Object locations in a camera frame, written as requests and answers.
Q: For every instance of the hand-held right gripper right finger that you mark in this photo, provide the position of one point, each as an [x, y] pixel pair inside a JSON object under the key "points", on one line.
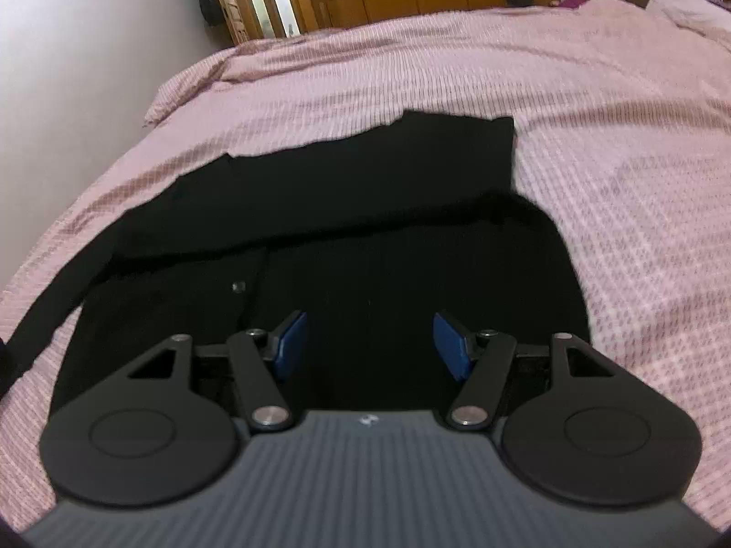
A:
{"points": [[451, 349]]}

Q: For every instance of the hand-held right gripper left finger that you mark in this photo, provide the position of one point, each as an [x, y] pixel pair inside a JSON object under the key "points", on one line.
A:
{"points": [[289, 349]]}

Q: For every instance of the black knit sweater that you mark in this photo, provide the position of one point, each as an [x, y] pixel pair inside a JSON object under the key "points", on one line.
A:
{"points": [[354, 251]]}

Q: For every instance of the pink checked bedspread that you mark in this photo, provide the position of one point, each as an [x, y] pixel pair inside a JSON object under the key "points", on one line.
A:
{"points": [[599, 125]]}

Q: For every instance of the wooden door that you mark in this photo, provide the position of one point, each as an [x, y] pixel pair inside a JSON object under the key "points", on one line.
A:
{"points": [[265, 5]]}

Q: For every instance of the purple cloth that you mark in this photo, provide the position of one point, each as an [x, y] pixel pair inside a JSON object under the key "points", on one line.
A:
{"points": [[568, 4]]}

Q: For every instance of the light pink pillow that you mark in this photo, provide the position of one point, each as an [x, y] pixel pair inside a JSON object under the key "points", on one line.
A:
{"points": [[691, 5]]}

